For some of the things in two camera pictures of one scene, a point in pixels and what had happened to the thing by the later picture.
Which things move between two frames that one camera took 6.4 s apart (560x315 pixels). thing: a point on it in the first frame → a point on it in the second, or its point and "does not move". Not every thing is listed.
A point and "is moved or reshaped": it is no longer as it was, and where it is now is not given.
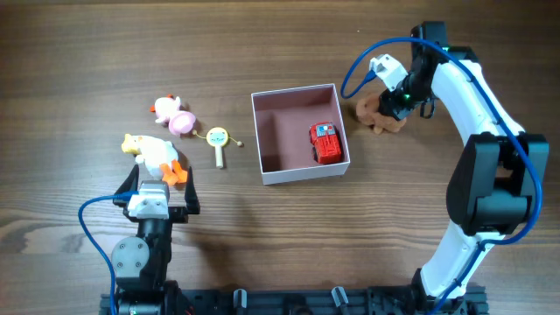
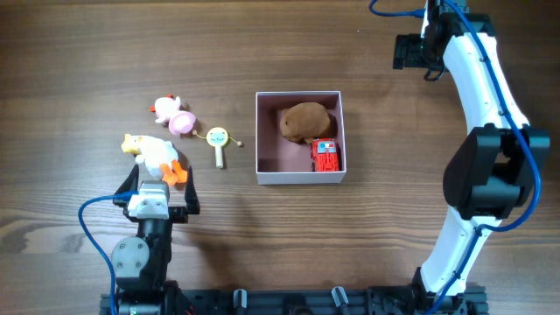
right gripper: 395,107 → 405,52
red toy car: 325,140 is moved or reshaped
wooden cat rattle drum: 218,137 does not move
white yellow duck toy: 159,157 does not move
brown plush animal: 367,112 → 304,120
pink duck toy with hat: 167,111 does not move
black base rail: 353,301 does not move
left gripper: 178,213 does not move
